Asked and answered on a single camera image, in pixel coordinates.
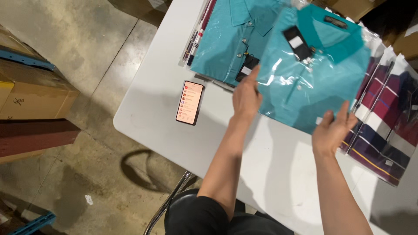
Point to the person's right hand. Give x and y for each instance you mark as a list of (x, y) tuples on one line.
[(329, 135)]

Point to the person's left hand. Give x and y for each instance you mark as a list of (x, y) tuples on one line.
[(245, 101)]

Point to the person's left fingers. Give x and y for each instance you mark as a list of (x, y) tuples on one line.
[(250, 78)]

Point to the black tag with white label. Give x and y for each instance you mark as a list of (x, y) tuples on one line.
[(295, 42)]

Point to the smartphone with lit screen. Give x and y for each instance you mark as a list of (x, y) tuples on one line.
[(190, 102)]

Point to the pile of bagged striped shirts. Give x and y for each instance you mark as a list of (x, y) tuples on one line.
[(199, 36)]

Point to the tan cardboard box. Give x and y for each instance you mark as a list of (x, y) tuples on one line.
[(406, 42), (349, 6)]

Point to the bagged maroon navy striped shirt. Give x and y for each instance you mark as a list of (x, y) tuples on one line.
[(372, 65), (388, 137), (375, 85)]

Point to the dark cardboard box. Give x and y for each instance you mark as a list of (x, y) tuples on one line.
[(140, 9)]

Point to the person's black trousers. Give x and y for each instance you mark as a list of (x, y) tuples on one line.
[(196, 218)]

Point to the white paper scrap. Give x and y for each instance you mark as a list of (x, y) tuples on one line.
[(89, 199)]

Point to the large brown cardboard box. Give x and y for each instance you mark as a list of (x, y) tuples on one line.
[(36, 94)]

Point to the chrome chair frame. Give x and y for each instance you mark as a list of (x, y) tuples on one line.
[(166, 205)]

